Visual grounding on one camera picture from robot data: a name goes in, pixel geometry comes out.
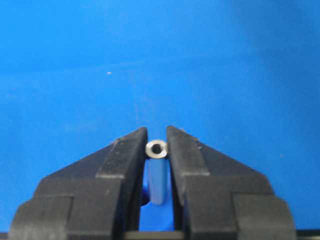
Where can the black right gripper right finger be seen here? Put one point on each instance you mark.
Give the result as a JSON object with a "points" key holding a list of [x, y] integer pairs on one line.
{"points": [[218, 198]]}

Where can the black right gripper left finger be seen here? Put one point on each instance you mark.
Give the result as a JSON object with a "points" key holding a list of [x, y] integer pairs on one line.
{"points": [[96, 198]]}

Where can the small silver metal shaft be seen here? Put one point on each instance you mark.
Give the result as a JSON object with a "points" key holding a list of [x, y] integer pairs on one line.
{"points": [[157, 170]]}

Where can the blue plastic small gear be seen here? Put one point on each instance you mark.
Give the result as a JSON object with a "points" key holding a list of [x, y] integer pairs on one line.
{"points": [[145, 195]]}

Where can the blue table mat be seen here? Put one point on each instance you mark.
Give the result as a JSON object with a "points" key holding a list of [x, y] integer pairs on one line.
{"points": [[242, 76]]}

